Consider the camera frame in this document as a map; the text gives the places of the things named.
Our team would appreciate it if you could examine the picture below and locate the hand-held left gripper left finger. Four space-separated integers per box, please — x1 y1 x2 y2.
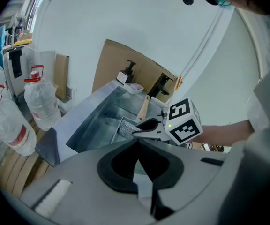
97 139 140 195

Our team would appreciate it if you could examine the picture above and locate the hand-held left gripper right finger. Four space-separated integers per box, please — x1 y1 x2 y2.
138 139 185 221

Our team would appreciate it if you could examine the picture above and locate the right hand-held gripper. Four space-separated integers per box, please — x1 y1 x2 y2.
132 97 204 147

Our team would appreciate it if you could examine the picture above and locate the pan with wooden handle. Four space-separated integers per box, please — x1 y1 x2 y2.
136 94 151 123

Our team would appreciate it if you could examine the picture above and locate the silver steel wool scrubber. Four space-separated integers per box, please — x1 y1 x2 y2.
119 121 138 140

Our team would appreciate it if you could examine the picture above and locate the person's right forearm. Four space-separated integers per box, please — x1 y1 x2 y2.
190 119 255 148

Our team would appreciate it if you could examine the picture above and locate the rectangular metal tray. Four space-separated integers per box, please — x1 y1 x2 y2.
111 116 139 145

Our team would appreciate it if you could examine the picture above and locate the white soap dish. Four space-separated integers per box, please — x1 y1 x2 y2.
123 82 144 95

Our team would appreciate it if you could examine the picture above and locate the black faucet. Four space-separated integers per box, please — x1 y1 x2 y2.
148 72 176 98

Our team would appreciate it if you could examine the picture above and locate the stainless steel sink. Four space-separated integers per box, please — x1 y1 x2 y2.
66 80 173 153

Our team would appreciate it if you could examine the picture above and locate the orange tag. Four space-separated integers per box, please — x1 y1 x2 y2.
175 75 183 91

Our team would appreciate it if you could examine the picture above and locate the black pump soap bottle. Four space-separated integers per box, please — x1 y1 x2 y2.
116 60 137 84

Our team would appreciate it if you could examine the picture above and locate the large cardboard sheet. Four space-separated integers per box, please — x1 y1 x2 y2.
91 39 184 104

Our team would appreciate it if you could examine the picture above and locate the wooden pallet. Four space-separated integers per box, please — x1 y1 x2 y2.
0 117 54 198

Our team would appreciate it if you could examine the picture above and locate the small cardboard sheet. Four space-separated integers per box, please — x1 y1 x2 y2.
54 53 70 101

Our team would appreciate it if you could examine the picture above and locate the teal face mask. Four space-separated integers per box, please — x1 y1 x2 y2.
213 0 235 11

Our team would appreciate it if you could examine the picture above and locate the yellow bar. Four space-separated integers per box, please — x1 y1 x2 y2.
12 38 33 48

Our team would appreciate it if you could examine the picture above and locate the white wall conduit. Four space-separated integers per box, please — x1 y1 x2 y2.
181 7 224 77

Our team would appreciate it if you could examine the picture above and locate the white cabinet with black handle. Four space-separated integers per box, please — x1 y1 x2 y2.
2 45 56 98

